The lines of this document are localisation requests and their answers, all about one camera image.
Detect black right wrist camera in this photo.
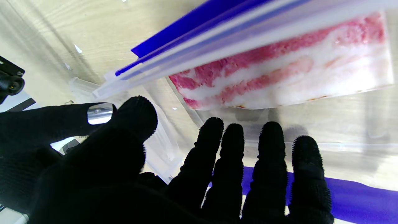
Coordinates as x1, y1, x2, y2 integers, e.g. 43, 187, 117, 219
0, 55, 26, 105

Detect pink bacon slices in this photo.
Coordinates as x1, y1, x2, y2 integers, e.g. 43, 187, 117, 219
169, 12, 395, 111

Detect clear container with blue clips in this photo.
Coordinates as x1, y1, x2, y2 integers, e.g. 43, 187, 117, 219
68, 0, 398, 224

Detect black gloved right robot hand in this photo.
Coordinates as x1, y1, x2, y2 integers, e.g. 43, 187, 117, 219
0, 102, 118, 216

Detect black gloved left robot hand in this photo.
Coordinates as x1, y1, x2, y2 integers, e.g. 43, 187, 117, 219
28, 96, 335, 224

